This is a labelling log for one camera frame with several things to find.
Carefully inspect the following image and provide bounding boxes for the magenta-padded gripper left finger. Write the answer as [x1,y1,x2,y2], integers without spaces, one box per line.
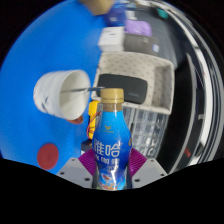
[55,148,100,190]

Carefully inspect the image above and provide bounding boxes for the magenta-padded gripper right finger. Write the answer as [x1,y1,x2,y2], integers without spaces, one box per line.
[128,148,168,190]

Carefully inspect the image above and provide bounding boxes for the blue drink bottle gold cap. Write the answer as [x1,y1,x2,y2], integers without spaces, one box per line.
[92,87,133,192]

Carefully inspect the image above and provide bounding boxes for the black box white label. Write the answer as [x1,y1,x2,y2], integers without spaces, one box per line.
[80,138,94,156]

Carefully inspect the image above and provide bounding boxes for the flat round red coaster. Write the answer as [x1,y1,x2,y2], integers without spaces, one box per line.
[36,142,60,170]

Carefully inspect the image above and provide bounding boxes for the grey parts drawer cabinet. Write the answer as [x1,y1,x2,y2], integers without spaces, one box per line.
[122,105,141,134]
[131,108,170,159]

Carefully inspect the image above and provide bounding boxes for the yellow multimeter red leads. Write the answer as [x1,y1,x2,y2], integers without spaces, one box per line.
[86,100,103,140]

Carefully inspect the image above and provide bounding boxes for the black overhead shelf unit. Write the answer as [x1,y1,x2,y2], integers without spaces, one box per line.
[159,0,224,168]

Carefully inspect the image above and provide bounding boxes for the thin stirring spoon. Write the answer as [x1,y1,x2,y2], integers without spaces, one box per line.
[60,85,106,94]

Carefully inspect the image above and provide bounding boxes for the black rectangular case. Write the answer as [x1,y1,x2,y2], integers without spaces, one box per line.
[97,73,148,105]

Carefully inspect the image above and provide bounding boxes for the dark grey upright box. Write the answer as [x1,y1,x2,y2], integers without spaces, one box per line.
[123,33,160,56]

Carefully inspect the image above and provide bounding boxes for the small white box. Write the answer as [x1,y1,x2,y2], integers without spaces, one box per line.
[97,26,126,53]

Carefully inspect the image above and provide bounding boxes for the purple pouch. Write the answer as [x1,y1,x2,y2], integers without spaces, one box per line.
[124,19,153,38]

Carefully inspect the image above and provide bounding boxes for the dark blue box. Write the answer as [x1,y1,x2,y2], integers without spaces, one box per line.
[103,4,128,28]

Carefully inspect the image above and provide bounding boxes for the white mug orange handle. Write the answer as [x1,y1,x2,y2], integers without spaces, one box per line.
[32,69,92,126]

